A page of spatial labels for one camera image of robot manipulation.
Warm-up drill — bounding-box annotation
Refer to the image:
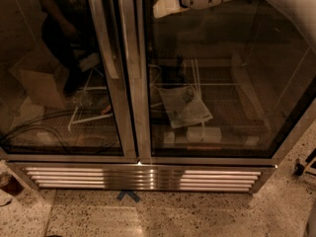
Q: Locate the paper manual inside fridge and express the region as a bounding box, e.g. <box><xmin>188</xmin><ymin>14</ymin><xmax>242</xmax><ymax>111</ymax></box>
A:
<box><xmin>158</xmin><ymin>85</ymin><xmax>212</xmax><ymax>128</ymax></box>

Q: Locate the stainless glass door refrigerator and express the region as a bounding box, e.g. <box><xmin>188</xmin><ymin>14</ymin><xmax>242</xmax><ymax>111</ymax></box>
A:
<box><xmin>0</xmin><ymin>0</ymin><xmax>316</xmax><ymax>193</ymax></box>

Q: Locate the small white block inside fridge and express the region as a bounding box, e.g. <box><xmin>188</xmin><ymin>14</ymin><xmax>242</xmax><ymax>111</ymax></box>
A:
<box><xmin>164</xmin><ymin>131</ymin><xmax>175</xmax><ymax>144</ymax></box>

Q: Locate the blue tape floor marker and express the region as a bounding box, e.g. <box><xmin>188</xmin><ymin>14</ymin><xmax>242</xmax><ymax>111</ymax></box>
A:
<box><xmin>117</xmin><ymin>191</ymin><xmax>141</xmax><ymax>202</ymax></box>

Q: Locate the black caster wheel cart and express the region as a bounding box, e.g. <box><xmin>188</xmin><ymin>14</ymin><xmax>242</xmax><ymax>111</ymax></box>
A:
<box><xmin>294</xmin><ymin>148</ymin><xmax>316</xmax><ymax>176</ymax></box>

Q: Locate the brown object at left edge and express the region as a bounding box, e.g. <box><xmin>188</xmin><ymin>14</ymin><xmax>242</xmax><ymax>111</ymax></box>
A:
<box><xmin>0</xmin><ymin>172</ymin><xmax>24</xmax><ymax>197</ymax></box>

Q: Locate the left fridge door handle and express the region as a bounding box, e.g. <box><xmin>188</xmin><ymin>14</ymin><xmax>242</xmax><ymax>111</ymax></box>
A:
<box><xmin>89</xmin><ymin>0</ymin><xmax>119</xmax><ymax>79</ymax></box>

